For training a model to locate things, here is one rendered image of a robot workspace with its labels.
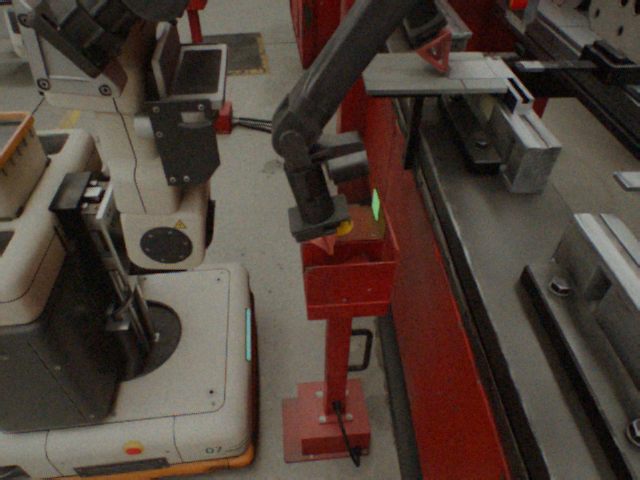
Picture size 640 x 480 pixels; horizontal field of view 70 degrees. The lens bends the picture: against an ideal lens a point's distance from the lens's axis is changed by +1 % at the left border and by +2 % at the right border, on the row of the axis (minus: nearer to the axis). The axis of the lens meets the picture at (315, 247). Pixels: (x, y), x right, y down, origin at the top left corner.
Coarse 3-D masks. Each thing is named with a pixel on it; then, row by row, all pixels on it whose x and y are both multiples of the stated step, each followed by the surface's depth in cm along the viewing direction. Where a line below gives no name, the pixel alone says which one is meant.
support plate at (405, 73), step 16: (384, 64) 93; (400, 64) 93; (416, 64) 93; (368, 80) 88; (384, 80) 88; (400, 80) 88; (416, 80) 88; (432, 80) 88; (448, 80) 88; (464, 80) 88; (480, 80) 88; (496, 80) 87
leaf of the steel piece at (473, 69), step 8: (440, 64) 93; (448, 64) 88; (456, 64) 93; (464, 64) 93; (472, 64) 93; (480, 64) 93; (448, 72) 87; (456, 72) 90; (464, 72) 90; (472, 72) 90; (480, 72) 90; (488, 72) 90
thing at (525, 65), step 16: (592, 48) 93; (608, 48) 90; (528, 64) 92; (544, 64) 92; (560, 64) 92; (576, 64) 92; (592, 64) 92; (608, 64) 88; (624, 64) 87; (608, 80) 88; (624, 80) 88
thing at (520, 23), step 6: (510, 0) 85; (528, 0) 79; (534, 0) 79; (528, 6) 79; (534, 6) 79; (510, 12) 87; (516, 12) 83; (522, 12) 81; (528, 12) 80; (534, 12) 80; (510, 18) 87; (516, 18) 85; (522, 18) 81; (528, 18) 81; (516, 24) 85; (522, 24) 83; (522, 30) 83
